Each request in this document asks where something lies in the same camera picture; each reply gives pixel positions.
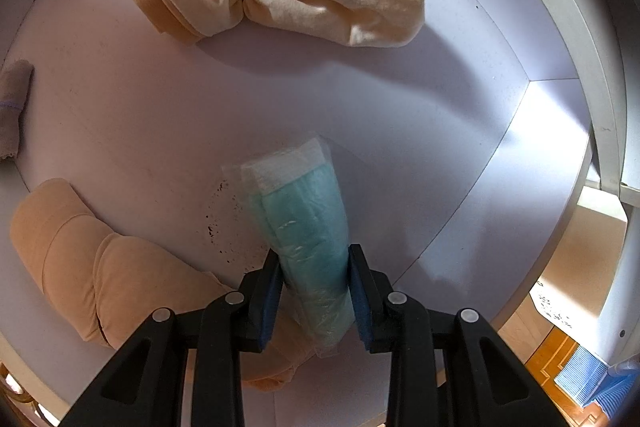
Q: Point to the blue plaid cloth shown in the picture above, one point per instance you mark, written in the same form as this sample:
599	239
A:
585	372

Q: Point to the rattan chair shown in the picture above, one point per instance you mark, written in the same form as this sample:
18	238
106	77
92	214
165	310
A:
15	387

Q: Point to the peach garment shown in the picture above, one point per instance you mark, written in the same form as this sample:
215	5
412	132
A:
100	267

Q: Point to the white cabinet drawer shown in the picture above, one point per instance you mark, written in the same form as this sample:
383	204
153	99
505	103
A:
400	107

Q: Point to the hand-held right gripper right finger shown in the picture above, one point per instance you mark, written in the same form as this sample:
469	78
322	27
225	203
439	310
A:
361	302

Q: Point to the green packet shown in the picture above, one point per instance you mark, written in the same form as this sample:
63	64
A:
300	217

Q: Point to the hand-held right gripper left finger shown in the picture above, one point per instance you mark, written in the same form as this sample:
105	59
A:
270	307

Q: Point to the pinkish grey small garment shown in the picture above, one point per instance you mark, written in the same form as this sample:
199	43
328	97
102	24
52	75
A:
15	107

